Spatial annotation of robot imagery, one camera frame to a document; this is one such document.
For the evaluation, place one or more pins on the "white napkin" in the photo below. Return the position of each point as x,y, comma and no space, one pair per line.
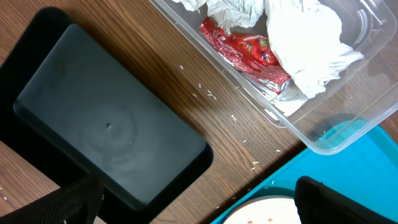
305,38
229,13

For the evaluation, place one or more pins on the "teal plastic serving tray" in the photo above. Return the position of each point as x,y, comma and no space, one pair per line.
366,172

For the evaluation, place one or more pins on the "clear plastic waste bin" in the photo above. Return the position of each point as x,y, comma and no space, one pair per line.
363,96

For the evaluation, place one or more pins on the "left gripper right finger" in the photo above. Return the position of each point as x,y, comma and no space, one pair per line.
317,203

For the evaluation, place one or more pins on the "red snack wrapper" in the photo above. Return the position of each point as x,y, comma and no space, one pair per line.
251,55

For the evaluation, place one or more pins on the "black rectangular tray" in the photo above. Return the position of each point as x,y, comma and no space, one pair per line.
71,109

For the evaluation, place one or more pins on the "large pink plate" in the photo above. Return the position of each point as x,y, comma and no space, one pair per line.
272,209

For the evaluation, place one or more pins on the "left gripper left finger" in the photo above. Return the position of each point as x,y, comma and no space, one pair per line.
77,203

